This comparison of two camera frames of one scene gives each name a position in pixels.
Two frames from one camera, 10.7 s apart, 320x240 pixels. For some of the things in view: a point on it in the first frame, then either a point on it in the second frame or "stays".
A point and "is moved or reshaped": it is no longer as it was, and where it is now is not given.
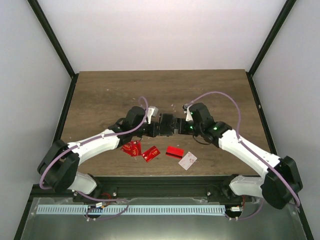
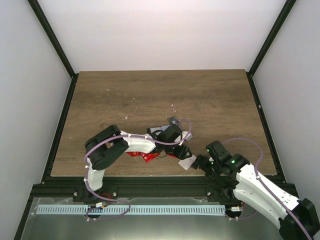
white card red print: x=188 y=160 stays
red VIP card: x=151 y=153 stays
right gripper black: x=180 y=123 to x=203 y=166
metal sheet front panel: x=243 y=220 stays
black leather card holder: x=166 y=124 is moved or reshaped
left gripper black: x=154 y=132 to x=179 y=154
